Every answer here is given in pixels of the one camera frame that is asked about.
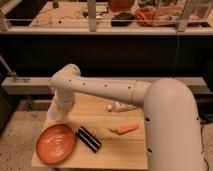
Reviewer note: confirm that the white plastic bottle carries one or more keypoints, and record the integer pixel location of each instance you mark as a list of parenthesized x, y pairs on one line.
[(120, 107)]

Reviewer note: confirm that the black striped block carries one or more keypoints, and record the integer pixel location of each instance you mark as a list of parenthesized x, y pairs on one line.
[(88, 139)]

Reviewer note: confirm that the black tray on bench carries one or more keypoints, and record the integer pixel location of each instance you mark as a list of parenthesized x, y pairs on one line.
[(122, 19)]

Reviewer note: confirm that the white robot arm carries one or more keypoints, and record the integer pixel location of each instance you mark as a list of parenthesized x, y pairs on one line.
[(172, 126)]

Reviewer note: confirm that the orange crate on bench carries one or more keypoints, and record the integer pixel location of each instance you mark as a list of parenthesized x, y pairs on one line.
[(158, 17)]

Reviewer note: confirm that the orange carrot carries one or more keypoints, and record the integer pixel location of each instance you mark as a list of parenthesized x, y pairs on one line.
[(124, 129)]

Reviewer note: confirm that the metal clamp bracket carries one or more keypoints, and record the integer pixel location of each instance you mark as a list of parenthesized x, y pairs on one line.
[(12, 73)]

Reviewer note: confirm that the orange ceramic bowl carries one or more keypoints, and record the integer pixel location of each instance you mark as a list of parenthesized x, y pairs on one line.
[(55, 144)]

